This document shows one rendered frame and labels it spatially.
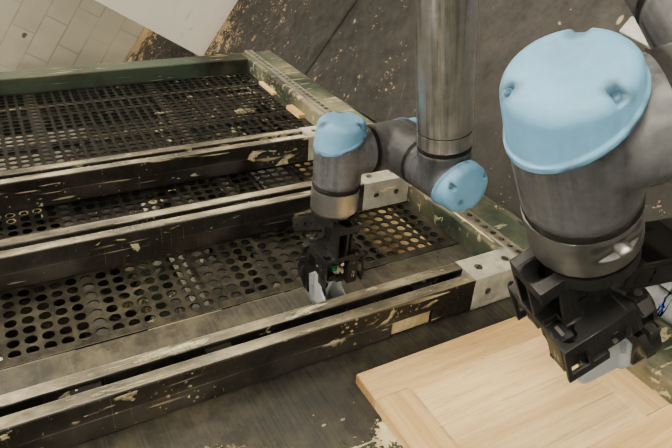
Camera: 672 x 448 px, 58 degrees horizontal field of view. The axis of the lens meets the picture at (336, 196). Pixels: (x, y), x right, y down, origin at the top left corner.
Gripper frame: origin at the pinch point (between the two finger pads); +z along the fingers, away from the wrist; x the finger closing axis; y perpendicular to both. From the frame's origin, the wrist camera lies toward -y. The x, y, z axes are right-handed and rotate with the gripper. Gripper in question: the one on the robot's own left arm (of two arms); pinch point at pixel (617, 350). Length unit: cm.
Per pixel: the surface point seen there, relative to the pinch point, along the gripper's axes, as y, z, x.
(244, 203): 29, 25, -75
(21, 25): 153, 127, -551
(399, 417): 22.3, 26.5, -18.4
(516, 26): -94, 103, -172
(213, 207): 35, 23, -76
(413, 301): 11.1, 29.9, -36.0
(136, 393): 51, 7, -32
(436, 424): 18.3, 28.3, -15.5
